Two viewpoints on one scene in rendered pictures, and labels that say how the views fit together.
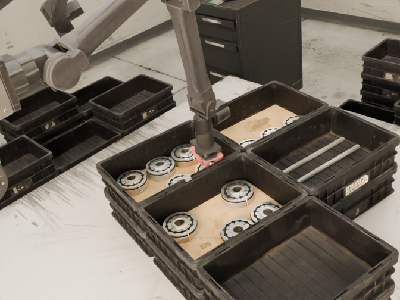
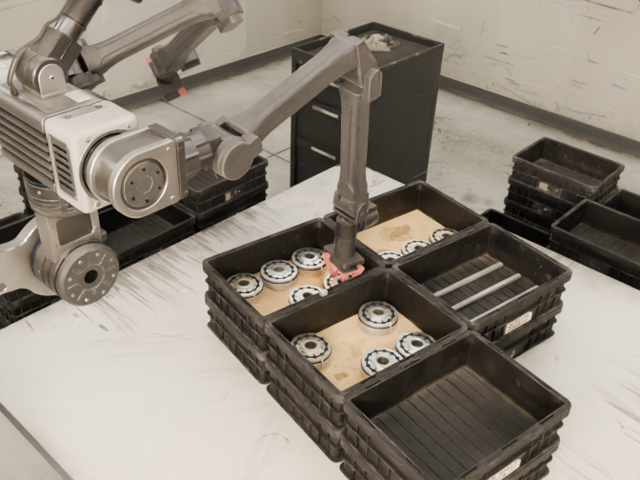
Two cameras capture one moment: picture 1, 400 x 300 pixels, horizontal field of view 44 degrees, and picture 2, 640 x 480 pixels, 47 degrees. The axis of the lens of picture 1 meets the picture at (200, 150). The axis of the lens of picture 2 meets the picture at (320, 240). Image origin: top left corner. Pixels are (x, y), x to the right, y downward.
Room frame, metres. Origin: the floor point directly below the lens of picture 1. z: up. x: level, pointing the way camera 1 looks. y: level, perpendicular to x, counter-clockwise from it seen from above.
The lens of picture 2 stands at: (-0.20, 0.29, 2.06)
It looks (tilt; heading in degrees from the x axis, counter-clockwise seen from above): 34 degrees down; 351
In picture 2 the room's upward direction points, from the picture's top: 2 degrees clockwise
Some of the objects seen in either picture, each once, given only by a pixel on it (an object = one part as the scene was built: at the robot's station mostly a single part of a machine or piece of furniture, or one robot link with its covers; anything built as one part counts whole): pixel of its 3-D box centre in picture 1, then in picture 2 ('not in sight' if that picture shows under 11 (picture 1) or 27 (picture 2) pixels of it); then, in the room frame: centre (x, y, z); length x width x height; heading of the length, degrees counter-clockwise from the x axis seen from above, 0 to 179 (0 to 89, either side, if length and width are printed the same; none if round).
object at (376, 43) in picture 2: not in sight; (376, 40); (3.24, -0.49, 0.88); 0.29 x 0.22 x 0.03; 130
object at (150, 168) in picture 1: (160, 165); (278, 270); (1.42, 0.14, 0.86); 0.10 x 0.10 x 0.01
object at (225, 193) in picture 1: (237, 190); (378, 313); (1.21, -0.09, 0.86); 0.10 x 0.10 x 0.01
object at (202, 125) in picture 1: (204, 122); (348, 226); (1.36, -0.03, 1.04); 0.07 x 0.06 x 0.07; 130
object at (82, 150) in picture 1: (85, 167); (137, 255); (2.31, 0.64, 0.31); 0.40 x 0.30 x 0.34; 130
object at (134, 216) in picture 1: (170, 172); (293, 282); (1.36, 0.11, 0.87); 0.40 x 0.30 x 0.11; 119
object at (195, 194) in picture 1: (224, 216); (365, 344); (1.09, -0.04, 0.87); 0.40 x 0.30 x 0.11; 119
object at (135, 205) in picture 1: (167, 160); (293, 267); (1.36, 0.11, 0.92); 0.40 x 0.30 x 0.02; 119
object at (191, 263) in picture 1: (222, 203); (366, 328); (1.09, -0.04, 0.92); 0.40 x 0.30 x 0.02; 119
